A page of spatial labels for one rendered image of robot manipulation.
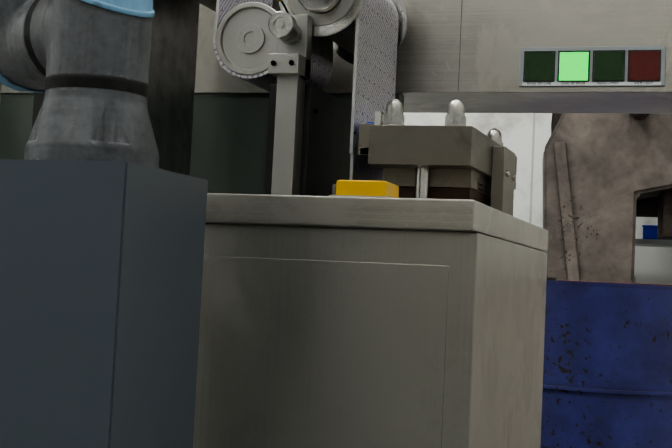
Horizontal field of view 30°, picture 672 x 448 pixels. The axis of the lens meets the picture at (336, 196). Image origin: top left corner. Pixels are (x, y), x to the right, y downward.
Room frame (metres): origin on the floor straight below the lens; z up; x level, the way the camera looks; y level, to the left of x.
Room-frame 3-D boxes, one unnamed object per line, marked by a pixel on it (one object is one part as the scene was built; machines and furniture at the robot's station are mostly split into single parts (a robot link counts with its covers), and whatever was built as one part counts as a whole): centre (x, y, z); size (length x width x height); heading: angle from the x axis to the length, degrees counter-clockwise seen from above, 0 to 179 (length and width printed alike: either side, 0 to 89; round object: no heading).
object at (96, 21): (1.43, 0.28, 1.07); 0.13 x 0.12 x 0.14; 42
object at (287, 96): (1.94, 0.08, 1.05); 0.06 x 0.05 x 0.31; 162
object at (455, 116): (1.90, -0.18, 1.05); 0.04 x 0.04 x 0.04
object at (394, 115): (1.92, -0.08, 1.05); 0.04 x 0.04 x 0.04
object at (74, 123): (1.42, 0.28, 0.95); 0.15 x 0.15 x 0.10
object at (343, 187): (1.70, -0.04, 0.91); 0.07 x 0.07 x 0.02; 72
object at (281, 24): (1.91, 0.09, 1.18); 0.04 x 0.02 x 0.04; 72
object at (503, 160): (2.06, -0.28, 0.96); 0.10 x 0.03 x 0.11; 162
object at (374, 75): (2.06, -0.06, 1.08); 0.23 x 0.01 x 0.18; 162
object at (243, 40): (2.13, 0.11, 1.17); 0.26 x 0.12 x 0.12; 162
